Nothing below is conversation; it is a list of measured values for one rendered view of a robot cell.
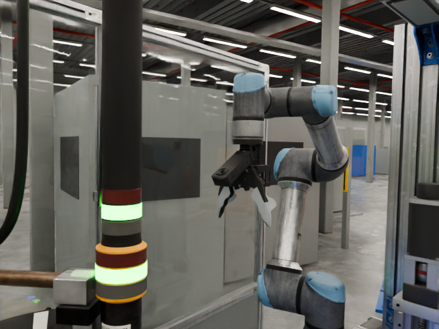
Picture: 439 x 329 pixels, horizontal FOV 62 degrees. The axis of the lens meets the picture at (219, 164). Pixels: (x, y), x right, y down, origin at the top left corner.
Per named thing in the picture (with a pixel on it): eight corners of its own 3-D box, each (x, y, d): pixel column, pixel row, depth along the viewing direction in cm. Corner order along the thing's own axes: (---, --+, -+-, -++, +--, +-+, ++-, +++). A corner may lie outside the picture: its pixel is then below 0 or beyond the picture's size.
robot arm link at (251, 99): (271, 76, 89) (259, 70, 81) (270, 121, 89) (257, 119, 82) (242, 79, 92) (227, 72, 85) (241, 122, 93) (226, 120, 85)
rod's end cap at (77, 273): (66, 273, 31) (89, 275, 31) (78, 266, 33) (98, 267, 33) (66, 296, 31) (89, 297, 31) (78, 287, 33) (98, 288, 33)
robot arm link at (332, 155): (353, 189, 122) (330, 112, 82) (320, 187, 127) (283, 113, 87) (357, 158, 126) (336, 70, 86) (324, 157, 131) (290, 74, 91)
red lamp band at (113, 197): (94, 203, 30) (94, 189, 30) (110, 198, 33) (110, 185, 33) (134, 205, 30) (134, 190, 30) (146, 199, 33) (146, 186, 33)
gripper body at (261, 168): (272, 188, 89) (272, 140, 89) (251, 192, 83) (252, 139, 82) (246, 186, 94) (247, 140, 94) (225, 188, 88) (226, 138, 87)
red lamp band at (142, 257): (85, 267, 30) (85, 252, 30) (107, 251, 34) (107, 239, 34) (138, 269, 29) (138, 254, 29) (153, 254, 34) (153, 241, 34)
